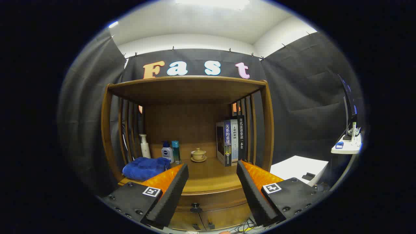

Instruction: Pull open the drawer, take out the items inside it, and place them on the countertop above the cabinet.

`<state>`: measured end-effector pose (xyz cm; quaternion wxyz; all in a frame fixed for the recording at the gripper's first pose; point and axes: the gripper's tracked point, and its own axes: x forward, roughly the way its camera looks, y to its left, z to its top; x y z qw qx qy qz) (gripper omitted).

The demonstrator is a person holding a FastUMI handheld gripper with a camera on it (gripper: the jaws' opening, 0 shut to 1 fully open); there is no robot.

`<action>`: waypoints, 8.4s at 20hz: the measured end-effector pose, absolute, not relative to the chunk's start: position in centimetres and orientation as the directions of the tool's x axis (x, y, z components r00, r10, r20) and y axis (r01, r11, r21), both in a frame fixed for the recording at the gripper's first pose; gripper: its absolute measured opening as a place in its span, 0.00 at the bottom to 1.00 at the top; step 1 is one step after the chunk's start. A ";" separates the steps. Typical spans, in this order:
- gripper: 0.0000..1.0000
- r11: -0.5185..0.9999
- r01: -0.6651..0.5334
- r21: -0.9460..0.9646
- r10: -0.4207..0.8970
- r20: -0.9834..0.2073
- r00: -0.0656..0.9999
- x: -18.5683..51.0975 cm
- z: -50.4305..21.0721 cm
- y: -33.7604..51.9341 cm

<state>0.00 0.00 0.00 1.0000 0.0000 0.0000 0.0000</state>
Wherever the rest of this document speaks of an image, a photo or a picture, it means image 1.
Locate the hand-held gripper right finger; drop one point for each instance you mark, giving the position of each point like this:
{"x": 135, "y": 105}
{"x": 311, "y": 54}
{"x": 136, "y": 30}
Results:
{"x": 252, "y": 188}

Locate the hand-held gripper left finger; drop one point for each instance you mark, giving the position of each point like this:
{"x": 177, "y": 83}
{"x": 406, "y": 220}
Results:
{"x": 172, "y": 191}

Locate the wooden drawer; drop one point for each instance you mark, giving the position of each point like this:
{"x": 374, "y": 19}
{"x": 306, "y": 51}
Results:
{"x": 221, "y": 203}

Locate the wooden countertop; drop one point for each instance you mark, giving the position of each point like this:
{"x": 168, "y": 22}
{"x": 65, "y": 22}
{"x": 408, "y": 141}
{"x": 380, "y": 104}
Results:
{"x": 208, "y": 177}

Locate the wooden cabinet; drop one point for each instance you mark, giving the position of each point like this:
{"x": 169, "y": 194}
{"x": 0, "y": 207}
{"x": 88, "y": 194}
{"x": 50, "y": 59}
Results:
{"x": 187, "y": 91}

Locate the blue towel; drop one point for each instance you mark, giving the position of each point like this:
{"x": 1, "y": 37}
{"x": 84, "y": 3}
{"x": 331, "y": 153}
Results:
{"x": 143, "y": 167}

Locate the white bottle with blue cap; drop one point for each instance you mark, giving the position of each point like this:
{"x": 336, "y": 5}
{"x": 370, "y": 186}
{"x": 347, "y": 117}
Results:
{"x": 167, "y": 152}

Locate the teal transparent bottle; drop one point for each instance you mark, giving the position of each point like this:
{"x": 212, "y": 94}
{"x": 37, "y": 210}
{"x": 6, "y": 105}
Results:
{"x": 175, "y": 151}

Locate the beige lidded tea cup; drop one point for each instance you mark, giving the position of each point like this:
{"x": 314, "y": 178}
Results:
{"x": 198, "y": 155}

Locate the white box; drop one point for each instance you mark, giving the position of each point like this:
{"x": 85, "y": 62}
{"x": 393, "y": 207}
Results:
{"x": 295, "y": 167}

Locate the white pump bottle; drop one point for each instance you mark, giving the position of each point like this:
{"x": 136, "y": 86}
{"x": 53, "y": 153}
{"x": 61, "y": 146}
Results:
{"x": 145, "y": 149}

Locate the book with blue spine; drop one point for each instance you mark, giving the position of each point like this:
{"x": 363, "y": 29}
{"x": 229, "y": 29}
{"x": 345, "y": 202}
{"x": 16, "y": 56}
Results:
{"x": 227, "y": 143}

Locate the book with grey spine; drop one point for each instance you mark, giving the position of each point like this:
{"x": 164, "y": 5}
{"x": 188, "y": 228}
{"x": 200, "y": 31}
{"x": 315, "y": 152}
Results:
{"x": 234, "y": 139}

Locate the book with black spine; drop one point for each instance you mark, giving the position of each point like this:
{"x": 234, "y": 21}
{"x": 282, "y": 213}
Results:
{"x": 241, "y": 136}

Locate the small blue object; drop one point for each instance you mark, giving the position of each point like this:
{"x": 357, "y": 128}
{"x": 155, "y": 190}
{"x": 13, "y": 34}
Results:
{"x": 339, "y": 145}

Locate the white side desk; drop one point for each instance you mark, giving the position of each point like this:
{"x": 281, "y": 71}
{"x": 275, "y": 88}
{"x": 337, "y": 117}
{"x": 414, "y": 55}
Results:
{"x": 347, "y": 149}

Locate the black backdrop cloth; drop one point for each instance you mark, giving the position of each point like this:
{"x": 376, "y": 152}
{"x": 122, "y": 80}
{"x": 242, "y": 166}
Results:
{"x": 302, "y": 97}

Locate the black monitor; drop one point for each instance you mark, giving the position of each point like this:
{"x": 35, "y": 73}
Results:
{"x": 349, "y": 97}

